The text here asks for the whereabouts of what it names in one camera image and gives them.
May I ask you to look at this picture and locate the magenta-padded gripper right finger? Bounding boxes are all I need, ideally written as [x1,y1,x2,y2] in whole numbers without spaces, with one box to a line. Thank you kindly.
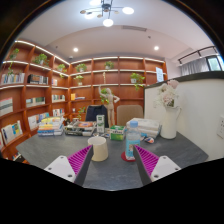
[133,144,183,186]

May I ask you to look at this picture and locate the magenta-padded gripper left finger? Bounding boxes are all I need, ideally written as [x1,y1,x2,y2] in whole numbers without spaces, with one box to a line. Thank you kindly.
[43,144,95,187]

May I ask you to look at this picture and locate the clear blue-capped water bottle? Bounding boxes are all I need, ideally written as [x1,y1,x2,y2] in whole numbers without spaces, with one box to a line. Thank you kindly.
[124,120,142,162]

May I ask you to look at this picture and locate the cream paper cup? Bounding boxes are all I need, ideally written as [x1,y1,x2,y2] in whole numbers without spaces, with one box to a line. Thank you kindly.
[87,135,110,163]

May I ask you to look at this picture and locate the stack of colourful books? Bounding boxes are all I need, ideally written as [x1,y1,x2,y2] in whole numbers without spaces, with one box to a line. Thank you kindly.
[37,116,65,137]

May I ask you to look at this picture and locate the white pitcher vase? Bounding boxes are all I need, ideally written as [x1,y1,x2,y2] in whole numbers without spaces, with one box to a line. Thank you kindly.
[159,105,183,140]

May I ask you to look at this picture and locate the stack of dark books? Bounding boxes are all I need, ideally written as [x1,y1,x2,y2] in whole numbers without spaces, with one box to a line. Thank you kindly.
[63,120,98,137]

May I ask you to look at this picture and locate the flat round red coaster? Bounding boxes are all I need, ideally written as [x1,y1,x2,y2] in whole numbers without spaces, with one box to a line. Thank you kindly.
[120,150,137,163]

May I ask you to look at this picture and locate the green box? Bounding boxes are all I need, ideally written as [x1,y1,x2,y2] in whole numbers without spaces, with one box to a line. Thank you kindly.
[109,125,127,141]

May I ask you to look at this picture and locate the dark chair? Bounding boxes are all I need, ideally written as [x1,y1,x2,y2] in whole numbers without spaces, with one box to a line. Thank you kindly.
[85,104,109,129]

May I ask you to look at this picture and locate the beige chair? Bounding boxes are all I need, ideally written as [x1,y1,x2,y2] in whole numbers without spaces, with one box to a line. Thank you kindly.
[116,104,144,127]

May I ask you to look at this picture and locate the pink and white flowers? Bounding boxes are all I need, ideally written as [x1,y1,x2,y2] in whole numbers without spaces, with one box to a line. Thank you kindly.
[154,79,181,108]

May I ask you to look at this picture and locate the wooden artist mannequin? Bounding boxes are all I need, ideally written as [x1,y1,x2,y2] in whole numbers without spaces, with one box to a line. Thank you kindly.
[98,84,121,128]

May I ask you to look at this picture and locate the brown wooden shelf unit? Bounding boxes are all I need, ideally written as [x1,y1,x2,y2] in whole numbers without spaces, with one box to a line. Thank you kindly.
[0,39,169,161]

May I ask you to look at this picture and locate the grey curtain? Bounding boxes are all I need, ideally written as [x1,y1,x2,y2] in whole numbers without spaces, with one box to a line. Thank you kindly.
[179,58,209,77]

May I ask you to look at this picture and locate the window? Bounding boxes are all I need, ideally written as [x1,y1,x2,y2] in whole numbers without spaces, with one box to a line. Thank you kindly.
[206,54,224,72]

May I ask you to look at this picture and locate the ceiling air vent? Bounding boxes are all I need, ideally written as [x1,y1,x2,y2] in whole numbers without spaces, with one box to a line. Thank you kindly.
[121,25,148,33]

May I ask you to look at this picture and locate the branched ceiling lamp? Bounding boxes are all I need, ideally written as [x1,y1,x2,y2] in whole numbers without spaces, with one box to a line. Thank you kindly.
[79,0,135,28]

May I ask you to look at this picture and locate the white wall socket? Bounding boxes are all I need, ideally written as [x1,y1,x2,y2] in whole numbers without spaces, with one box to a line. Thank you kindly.
[216,115,224,139]

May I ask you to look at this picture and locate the black ceiling track rail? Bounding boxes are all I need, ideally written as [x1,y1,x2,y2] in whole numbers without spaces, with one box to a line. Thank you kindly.
[177,45,219,66]

